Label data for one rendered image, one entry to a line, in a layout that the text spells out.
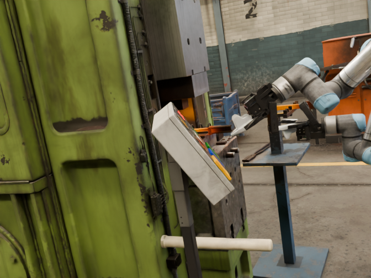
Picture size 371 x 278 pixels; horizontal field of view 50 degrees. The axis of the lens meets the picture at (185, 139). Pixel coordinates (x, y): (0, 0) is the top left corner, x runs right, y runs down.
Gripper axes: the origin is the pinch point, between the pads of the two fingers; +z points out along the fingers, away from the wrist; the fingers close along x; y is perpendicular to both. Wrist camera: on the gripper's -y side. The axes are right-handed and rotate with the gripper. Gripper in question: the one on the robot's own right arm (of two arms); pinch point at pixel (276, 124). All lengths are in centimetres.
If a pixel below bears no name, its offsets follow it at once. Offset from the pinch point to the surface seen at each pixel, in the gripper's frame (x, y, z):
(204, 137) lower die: -7.9, 1.5, 30.7
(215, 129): -0.7, -0.1, 27.6
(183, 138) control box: -73, -13, 12
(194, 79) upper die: -10.2, -24.8, 30.6
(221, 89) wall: 771, 58, 266
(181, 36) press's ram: -17, -43, 31
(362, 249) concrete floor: 78, 100, -30
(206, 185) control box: -71, 1, 8
